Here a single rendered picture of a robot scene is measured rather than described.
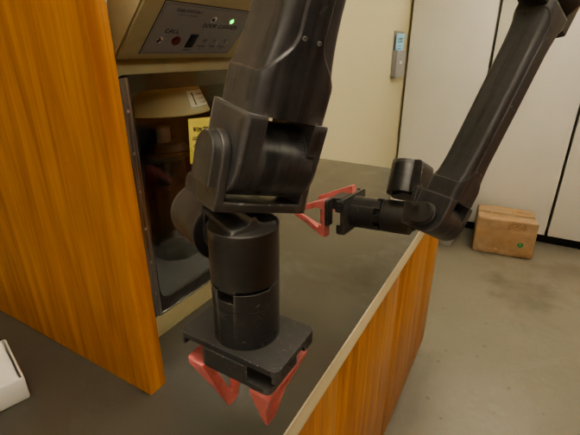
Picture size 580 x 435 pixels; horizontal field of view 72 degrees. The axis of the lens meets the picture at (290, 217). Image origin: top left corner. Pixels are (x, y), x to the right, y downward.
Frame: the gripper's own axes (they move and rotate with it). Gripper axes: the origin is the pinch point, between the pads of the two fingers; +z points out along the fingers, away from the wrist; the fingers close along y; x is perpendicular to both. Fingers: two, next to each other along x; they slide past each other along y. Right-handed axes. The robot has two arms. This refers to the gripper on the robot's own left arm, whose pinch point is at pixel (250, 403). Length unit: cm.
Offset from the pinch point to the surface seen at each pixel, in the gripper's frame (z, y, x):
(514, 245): 102, -30, -288
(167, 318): 14.1, 31.8, -17.8
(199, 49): -32, 29, -28
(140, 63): -29.8, 32.4, -19.6
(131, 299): -0.6, 23.5, -5.4
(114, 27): -34.2, 29.2, -13.6
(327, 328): 16.3, 6.5, -33.1
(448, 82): -7, 41, -324
